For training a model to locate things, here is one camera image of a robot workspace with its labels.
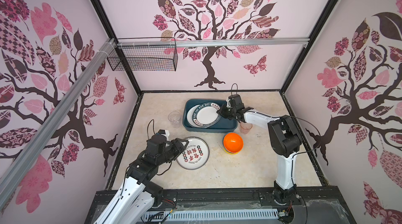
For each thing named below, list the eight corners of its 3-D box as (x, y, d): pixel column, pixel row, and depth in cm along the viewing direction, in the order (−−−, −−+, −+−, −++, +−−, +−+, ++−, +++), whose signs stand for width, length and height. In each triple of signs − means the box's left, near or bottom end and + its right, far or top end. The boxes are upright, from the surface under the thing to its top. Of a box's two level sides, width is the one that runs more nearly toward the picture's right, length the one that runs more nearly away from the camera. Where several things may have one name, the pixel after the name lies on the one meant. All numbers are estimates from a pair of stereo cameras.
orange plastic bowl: (223, 155, 89) (225, 148, 81) (222, 140, 95) (224, 132, 87) (240, 155, 89) (244, 148, 81) (238, 140, 95) (241, 132, 87)
